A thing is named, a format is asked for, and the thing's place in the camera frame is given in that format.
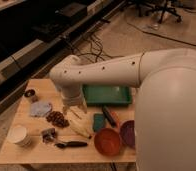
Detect black box on shelf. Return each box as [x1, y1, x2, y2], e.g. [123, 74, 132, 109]
[55, 2, 87, 23]

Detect black floor cables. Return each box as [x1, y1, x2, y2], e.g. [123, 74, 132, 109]
[62, 33, 125, 64]

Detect black red marker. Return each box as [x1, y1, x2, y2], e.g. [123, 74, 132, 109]
[102, 106, 117, 127]

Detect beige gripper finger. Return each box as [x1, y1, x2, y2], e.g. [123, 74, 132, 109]
[62, 106, 69, 115]
[79, 104, 87, 114]

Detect yellow banana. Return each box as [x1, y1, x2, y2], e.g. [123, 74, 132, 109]
[67, 108, 92, 139]

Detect white paper cup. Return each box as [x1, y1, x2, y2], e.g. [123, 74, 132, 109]
[7, 125, 31, 147]

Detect blue cloth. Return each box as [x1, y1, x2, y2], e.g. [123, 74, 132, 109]
[30, 101, 52, 117]

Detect wooden stick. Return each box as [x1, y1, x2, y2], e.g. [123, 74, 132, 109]
[71, 110, 82, 119]

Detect purple bowl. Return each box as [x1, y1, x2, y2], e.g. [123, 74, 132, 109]
[120, 120, 135, 148]

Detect dark grape bunch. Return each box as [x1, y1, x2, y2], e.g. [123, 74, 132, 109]
[46, 111, 69, 128]

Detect teal sponge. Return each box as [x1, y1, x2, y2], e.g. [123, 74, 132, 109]
[93, 114, 106, 132]

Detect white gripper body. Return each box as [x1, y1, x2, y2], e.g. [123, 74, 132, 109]
[60, 84, 85, 108]

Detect green plastic tray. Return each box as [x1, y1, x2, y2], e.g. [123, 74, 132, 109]
[83, 85, 132, 106]

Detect black office chair base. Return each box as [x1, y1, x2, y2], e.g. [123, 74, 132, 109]
[137, 0, 183, 24]

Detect orange bowl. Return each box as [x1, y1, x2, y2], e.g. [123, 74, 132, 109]
[94, 128, 122, 156]

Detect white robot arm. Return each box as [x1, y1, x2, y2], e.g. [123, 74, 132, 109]
[49, 48, 196, 171]

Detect black handled tool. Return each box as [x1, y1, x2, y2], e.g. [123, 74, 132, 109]
[55, 141, 88, 148]

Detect small metal can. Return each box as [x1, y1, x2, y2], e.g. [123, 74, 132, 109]
[24, 89, 38, 103]

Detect metal binder clip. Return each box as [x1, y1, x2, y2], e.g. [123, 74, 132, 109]
[41, 128, 57, 143]

